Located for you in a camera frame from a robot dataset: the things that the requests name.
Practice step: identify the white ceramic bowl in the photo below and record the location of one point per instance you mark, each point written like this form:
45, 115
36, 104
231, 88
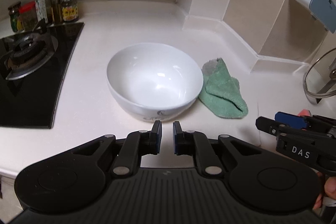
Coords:
155, 77

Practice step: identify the green-lidded jar with yellow label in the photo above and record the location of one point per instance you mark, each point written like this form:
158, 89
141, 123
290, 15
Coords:
69, 12

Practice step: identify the glass pot lid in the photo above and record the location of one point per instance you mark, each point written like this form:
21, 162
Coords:
319, 74

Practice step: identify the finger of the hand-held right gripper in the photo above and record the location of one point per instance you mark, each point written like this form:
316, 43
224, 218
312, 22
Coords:
290, 119
296, 149

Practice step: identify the red-lidded spice jar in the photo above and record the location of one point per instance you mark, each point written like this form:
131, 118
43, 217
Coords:
28, 18

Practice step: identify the black lid stand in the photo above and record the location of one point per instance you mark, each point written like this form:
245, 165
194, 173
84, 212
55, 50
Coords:
326, 88

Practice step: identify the dark-lidded jar with green label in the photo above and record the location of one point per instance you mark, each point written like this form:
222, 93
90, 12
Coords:
14, 20

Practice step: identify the person's right hand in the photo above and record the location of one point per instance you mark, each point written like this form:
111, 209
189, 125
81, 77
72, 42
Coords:
330, 187

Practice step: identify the green terry cloth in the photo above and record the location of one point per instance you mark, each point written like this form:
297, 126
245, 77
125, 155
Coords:
223, 92

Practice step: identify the black glass gas stove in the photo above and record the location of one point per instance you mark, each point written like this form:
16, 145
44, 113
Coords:
34, 98

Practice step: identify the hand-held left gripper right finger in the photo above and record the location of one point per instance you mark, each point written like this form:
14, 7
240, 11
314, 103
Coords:
177, 136

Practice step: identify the orange-red object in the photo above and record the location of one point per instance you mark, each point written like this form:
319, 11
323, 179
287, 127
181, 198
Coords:
305, 112

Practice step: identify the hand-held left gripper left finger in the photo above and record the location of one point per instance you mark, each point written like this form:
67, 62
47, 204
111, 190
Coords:
157, 136

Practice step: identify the gas burner with steel tray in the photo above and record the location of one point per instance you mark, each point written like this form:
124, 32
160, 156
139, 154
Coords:
25, 52

